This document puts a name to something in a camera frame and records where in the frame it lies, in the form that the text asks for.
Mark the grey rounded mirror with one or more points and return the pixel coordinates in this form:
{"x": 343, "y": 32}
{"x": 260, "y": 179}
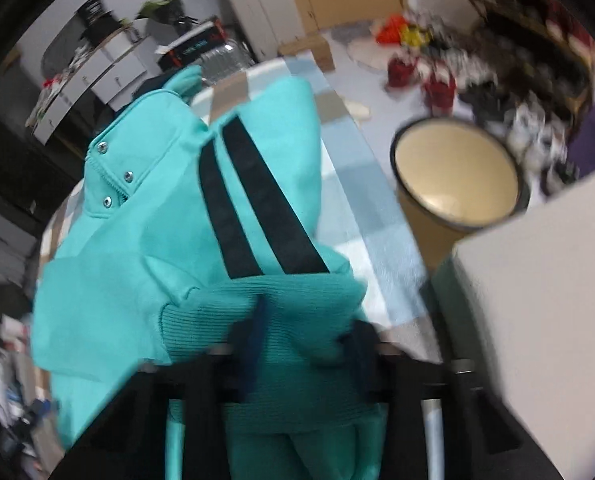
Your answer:
{"x": 57, "y": 47}

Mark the white tall cabinet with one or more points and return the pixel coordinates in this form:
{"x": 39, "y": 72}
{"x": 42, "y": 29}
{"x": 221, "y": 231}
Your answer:
{"x": 257, "y": 5}

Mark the black wrapped flower bouquet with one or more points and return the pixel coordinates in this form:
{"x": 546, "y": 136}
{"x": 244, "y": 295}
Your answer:
{"x": 162, "y": 10}

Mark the teal sweatshirt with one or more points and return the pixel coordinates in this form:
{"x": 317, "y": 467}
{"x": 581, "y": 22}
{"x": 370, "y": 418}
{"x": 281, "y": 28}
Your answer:
{"x": 152, "y": 220}

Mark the pile of colourful toys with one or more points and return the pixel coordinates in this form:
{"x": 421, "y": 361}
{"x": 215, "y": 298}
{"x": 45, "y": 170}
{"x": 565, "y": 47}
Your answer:
{"x": 397, "y": 32}

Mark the pale round rug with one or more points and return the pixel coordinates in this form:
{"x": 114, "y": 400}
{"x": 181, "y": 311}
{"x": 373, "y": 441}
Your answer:
{"x": 367, "y": 52}

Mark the beige slipper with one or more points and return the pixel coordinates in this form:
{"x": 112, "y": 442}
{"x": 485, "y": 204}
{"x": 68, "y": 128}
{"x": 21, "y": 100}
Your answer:
{"x": 357, "y": 109}

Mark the white flat panel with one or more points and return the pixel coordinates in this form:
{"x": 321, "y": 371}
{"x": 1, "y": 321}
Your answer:
{"x": 537, "y": 310}

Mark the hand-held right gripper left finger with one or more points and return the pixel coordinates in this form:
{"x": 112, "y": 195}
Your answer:
{"x": 250, "y": 352}

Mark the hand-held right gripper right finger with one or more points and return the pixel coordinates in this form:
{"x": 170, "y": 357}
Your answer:
{"x": 362, "y": 357}

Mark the scattered floor shoes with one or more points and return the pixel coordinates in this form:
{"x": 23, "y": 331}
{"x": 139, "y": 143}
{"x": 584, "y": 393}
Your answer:
{"x": 522, "y": 120}

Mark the wooden shoe rack with shoes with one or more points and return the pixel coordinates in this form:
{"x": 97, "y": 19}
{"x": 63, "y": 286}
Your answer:
{"x": 542, "y": 35}

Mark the white drawer desk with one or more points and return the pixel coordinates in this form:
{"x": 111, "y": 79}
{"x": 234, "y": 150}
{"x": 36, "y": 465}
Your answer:
{"x": 107, "y": 70}

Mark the silver suitcase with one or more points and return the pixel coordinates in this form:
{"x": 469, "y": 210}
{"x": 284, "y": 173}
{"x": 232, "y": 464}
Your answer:
{"x": 225, "y": 60}

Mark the cardboard box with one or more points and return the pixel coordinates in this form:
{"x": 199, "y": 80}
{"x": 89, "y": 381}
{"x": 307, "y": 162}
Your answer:
{"x": 322, "y": 55}

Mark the black box with red trim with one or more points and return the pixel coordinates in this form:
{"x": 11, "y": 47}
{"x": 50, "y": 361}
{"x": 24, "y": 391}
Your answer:
{"x": 192, "y": 46}

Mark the silver metal tube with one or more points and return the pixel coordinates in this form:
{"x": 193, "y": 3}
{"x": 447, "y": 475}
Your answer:
{"x": 435, "y": 430}

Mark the clutter of desk items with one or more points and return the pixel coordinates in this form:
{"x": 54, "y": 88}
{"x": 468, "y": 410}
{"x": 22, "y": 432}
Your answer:
{"x": 52, "y": 92}

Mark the red shoe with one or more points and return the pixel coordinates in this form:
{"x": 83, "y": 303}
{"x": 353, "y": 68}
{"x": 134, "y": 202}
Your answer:
{"x": 440, "y": 91}
{"x": 401, "y": 71}

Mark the rows of shoes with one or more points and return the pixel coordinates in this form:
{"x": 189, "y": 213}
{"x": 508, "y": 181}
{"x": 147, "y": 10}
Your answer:
{"x": 527, "y": 20}

